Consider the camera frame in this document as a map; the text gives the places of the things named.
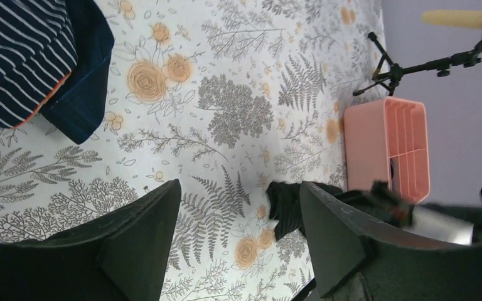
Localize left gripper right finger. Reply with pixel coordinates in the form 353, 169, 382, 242
300, 182, 482, 300

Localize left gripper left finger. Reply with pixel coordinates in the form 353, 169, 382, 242
0, 179, 181, 300

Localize black striped underwear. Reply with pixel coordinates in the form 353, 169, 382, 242
265, 180, 344, 242

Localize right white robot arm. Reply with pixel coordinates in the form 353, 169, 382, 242
337, 181, 482, 245

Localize blue striped underwear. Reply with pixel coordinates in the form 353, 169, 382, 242
0, 1, 114, 144

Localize pink compartment organizer tray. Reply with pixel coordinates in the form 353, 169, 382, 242
343, 97, 431, 204

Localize floral patterned table mat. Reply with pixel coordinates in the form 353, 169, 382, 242
0, 1, 383, 300

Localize black microphone with stand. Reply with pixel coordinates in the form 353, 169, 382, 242
353, 9, 482, 96

